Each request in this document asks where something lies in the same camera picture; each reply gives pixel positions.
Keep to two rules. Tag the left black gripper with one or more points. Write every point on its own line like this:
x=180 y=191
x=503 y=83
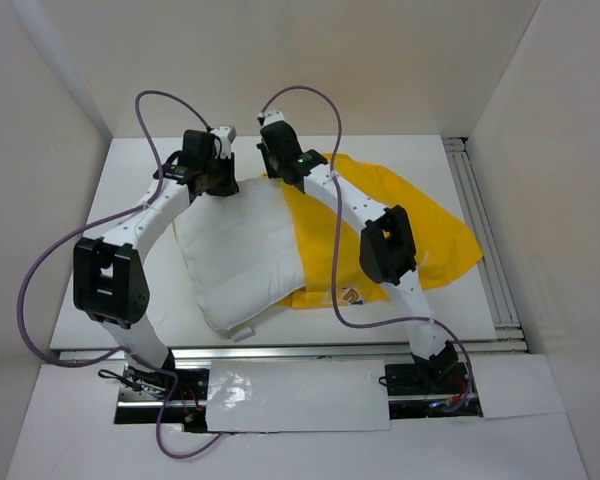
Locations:
x=230 y=186

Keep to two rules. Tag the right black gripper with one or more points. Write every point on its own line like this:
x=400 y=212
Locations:
x=270 y=172

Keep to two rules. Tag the white pillow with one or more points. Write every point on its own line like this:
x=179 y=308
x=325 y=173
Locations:
x=240 y=253

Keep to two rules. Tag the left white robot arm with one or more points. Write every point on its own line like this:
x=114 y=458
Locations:
x=109 y=282

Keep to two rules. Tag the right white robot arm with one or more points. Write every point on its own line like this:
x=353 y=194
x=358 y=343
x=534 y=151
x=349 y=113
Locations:
x=387 y=249

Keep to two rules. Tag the white cover plate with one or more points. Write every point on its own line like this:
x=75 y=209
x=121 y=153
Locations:
x=297 y=396

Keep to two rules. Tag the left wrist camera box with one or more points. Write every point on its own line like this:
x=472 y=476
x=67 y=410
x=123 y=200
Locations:
x=225 y=135

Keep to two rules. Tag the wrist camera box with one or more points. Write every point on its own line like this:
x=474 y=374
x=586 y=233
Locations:
x=270 y=117
x=225 y=135

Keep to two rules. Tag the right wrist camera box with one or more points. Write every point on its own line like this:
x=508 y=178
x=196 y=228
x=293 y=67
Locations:
x=270 y=117

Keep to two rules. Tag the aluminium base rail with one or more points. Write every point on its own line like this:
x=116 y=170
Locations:
x=478 y=307

